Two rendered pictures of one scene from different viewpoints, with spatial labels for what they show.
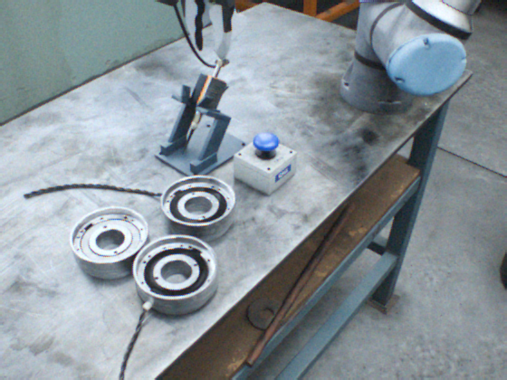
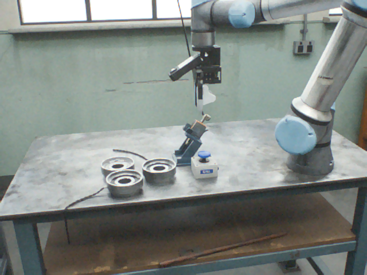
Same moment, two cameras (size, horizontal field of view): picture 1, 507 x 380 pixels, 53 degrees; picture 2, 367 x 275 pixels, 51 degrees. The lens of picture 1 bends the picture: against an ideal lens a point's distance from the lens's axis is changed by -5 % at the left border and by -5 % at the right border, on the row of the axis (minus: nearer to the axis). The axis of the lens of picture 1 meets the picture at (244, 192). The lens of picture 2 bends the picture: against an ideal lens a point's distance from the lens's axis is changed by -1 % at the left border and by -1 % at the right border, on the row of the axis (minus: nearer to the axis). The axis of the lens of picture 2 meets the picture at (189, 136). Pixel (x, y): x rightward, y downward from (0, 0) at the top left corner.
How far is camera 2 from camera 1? 0.74 m
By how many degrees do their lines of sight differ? 39
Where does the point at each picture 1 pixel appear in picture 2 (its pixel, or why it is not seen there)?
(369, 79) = not seen: hidden behind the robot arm
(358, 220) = (284, 240)
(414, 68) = (281, 134)
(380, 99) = (297, 162)
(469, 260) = not seen: outside the picture
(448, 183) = not seen: outside the picture
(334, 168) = (238, 181)
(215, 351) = (153, 254)
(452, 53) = (301, 129)
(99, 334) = (85, 190)
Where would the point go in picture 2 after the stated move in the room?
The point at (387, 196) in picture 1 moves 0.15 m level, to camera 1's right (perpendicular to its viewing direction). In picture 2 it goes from (315, 238) to (360, 255)
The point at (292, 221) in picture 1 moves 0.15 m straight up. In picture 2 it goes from (192, 189) to (192, 142)
